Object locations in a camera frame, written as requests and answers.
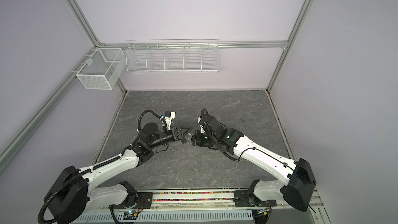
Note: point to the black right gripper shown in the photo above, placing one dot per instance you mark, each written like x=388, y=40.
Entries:
x=197, y=141

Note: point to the aluminium frame corner post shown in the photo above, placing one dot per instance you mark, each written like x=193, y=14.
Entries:
x=82, y=21

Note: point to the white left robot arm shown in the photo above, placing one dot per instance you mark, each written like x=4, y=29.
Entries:
x=77, y=191

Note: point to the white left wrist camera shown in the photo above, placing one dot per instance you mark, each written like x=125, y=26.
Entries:
x=167, y=119

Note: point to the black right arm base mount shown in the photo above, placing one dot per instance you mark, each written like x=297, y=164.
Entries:
x=243, y=198

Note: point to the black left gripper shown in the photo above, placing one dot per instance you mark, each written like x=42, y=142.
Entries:
x=175, y=133

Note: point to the white mesh box basket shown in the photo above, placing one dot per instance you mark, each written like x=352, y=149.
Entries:
x=102, y=69

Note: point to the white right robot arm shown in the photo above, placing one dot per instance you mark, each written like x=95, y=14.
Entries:
x=296, y=176

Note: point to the white wire wall basket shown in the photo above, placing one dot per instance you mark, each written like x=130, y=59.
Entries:
x=173, y=56

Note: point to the aluminium front mounting rail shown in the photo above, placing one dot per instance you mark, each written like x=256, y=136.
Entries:
x=197, y=198

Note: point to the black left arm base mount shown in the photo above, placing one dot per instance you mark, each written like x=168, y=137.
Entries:
x=140, y=200

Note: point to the white ventilated cable duct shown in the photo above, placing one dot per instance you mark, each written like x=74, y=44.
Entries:
x=172, y=217

